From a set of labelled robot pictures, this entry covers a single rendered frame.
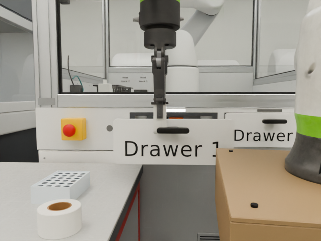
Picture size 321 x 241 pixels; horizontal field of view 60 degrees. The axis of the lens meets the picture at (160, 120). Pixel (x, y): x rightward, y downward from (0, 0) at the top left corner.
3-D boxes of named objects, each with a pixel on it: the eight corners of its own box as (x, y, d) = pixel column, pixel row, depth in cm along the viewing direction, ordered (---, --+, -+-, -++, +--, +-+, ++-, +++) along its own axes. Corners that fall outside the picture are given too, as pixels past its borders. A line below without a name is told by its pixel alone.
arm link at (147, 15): (184, -4, 59) (183, 10, 68) (129, -3, 59) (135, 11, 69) (184, 26, 59) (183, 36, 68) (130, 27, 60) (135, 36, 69)
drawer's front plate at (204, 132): (233, 165, 67) (234, 119, 66) (113, 164, 68) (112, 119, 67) (231, 163, 68) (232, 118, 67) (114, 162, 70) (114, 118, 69)
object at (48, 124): (341, 152, 91) (343, 108, 90) (37, 149, 96) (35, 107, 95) (256, 123, 186) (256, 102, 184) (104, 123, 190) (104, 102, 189)
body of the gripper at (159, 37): (145, 34, 69) (145, 72, 69) (141, 26, 60) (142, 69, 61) (176, 34, 68) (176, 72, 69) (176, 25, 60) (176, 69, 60)
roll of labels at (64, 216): (34, 226, 48) (33, 203, 47) (74, 216, 52) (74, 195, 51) (42, 244, 42) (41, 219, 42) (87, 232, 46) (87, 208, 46)
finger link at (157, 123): (166, 104, 65) (166, 104, 65) (166, 133, 66) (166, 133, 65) (153, 104, 66) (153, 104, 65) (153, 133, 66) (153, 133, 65)
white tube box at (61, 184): (70, 205, 57) (69, 187, 57) (31, 203, 58) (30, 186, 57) (90, 186, 69) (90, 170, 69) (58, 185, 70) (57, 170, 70)
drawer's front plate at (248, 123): (315, 147, 90) (317, 113, 89) (225, 147, 91) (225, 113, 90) (313, 146, 91) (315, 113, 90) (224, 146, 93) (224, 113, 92)
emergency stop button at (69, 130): (74, 136, 87) (74, 124, 87) (61, 136, 88) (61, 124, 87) (77, 136, 90) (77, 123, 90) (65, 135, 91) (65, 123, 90)
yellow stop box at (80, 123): (81, 141, 90) (81, 118, 89) (59, 140, 90) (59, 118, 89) (86, 138, 95) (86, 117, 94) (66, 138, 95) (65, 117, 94)
